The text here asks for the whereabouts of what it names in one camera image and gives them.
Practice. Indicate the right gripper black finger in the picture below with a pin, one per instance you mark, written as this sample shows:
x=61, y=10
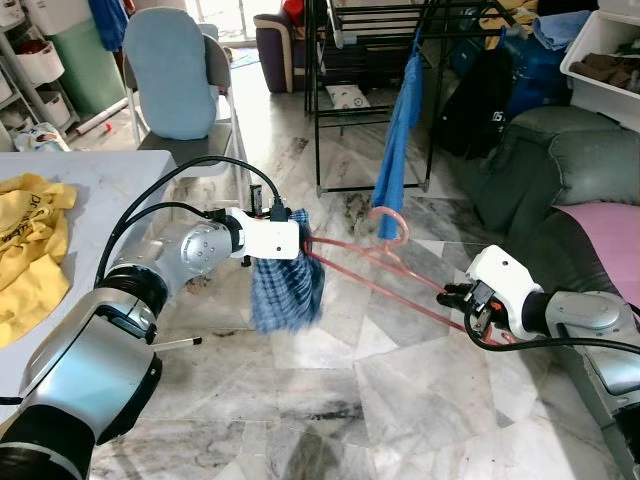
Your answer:
x=478, y=325
x=455, y=295

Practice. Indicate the blue plaid shorts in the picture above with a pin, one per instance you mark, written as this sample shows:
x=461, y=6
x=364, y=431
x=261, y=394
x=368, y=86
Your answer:
x=285, y=290

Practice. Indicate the pink plastic hanger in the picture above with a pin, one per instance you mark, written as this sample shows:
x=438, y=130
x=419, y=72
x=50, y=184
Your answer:
x=395, y=262

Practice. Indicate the yellow shirt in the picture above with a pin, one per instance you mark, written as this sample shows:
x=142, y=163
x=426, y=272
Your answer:
x=30, y=250

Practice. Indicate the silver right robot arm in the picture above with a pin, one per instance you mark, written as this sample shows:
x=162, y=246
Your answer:
x=600, y=340

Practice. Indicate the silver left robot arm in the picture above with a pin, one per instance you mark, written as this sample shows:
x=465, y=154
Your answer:
x=90, y=340

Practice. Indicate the grey folding chair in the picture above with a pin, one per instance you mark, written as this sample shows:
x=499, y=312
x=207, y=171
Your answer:
x=205, y=150

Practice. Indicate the black drying rack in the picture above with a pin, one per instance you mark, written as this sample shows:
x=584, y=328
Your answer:
x=318, y=100

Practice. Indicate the blue shirt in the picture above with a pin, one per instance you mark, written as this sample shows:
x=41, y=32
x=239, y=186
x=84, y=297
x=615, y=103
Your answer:
x=398, y=140

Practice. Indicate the pink blanket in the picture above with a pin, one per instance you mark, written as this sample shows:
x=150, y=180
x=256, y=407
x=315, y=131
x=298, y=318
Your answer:
x=605, y=250

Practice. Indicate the white printed bag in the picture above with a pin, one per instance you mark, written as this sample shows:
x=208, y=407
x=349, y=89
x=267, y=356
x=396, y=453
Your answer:
x=350, y=97

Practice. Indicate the grey-green sofa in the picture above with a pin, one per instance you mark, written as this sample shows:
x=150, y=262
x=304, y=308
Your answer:
x=560, y=160

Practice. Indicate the purple armchair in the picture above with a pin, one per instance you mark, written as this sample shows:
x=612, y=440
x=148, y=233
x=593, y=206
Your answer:
x=275, y=55

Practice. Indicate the black garment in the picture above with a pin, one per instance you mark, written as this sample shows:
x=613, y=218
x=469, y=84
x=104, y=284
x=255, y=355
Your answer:
x=478, y=100

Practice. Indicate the light blue cushion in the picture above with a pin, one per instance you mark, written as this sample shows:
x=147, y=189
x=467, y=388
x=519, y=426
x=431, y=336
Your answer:
x=170, y=75

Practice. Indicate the blue bag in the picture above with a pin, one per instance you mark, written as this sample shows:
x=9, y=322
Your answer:
x=540, y=85

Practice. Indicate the white storage bin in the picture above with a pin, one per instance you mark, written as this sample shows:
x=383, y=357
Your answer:
x=600, y=105

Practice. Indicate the brown clothes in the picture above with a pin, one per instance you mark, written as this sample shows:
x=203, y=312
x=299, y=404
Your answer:
x=605, y=70

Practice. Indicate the green box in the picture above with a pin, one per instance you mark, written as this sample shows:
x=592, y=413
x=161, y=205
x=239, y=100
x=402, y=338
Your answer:
x=90, y=70

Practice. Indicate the plastic wrapped pack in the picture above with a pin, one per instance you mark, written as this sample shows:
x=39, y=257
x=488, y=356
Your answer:
x=40, y=138

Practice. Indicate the light blue folded cloth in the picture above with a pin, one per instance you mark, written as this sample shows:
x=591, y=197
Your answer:
x=560, y=30

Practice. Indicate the royal blue hanging cloth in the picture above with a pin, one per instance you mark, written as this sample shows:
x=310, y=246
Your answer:
x=108, y=22

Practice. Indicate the yellow clothes pile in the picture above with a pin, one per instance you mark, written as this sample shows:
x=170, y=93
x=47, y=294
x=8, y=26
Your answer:
x=510, y=12

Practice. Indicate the white shelf with bins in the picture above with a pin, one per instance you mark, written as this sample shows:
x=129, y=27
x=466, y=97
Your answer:
x=35, y=60

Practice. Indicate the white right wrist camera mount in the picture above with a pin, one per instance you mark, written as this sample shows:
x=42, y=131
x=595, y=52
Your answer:
x=505, y=285

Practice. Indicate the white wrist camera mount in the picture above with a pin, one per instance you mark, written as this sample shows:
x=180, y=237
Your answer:
x=265, y=238
x=505, y=285

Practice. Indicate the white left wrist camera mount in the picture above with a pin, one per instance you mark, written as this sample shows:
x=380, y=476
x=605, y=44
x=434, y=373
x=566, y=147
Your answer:
x=265, y=238

